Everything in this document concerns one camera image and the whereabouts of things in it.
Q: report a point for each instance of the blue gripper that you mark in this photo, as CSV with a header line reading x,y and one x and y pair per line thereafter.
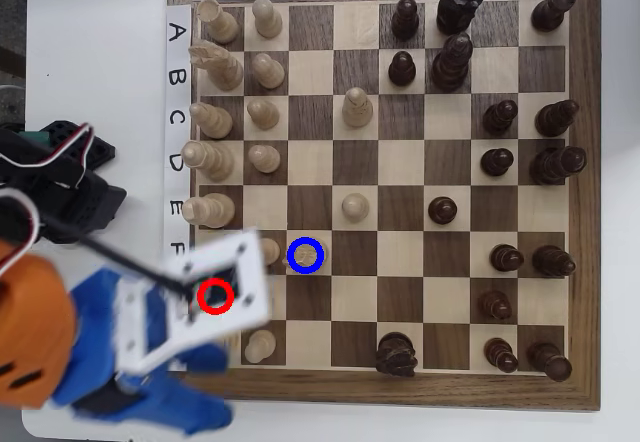
x,y
167,396

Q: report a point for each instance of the light wooden chess knight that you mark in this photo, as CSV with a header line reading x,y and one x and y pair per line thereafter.
x,y
222,69
306,256

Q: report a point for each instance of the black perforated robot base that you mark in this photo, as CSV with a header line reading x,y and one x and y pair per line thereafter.
x,y
102,202

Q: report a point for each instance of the light wooden chess pawn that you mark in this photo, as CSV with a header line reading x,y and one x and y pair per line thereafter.
x,y
263,114
267,71
260,347
355,207
266,19
271,251
264,158

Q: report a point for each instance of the light wooden chess king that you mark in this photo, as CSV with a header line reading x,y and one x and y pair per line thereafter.
x,y
210,210

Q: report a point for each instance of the dark wooden chess knight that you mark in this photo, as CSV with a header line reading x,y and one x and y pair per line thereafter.
x,y
457,9
396,354

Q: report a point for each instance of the light wooden chess queen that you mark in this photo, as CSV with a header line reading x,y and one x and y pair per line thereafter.
x,y
210,161

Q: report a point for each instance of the light wooden chess bishop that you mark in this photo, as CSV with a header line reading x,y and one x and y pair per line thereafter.
x,y
212,119
357,109

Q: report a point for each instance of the white paper letter strip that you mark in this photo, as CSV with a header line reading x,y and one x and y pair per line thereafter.
x,y
172,92

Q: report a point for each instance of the green terminal connector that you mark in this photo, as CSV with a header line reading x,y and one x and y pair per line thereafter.
x,y
34,138

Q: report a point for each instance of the dark wooden chess pawn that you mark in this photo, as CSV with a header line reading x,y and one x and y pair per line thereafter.
x,y
497,162
405,19
501,355
506,258
442,211
495,305
500,118
402,69

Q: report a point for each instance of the wooden chessboard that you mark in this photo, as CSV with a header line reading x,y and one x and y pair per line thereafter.
x,y
400,162

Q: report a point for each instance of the dark wooden chess rook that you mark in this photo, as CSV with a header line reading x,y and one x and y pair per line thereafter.
x,y
550,360
552,9

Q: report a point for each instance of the light wooden chess rook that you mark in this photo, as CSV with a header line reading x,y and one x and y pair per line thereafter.
x,y
220,24

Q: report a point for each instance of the dark wooden chess bishop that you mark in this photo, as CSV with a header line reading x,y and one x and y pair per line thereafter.
x,y
556,118
552,261

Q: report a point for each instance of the dark wooden chess queen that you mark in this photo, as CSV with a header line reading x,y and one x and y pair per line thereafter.
x,y
452,64

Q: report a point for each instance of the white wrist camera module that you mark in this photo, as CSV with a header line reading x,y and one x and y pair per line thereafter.
x,y
252,267

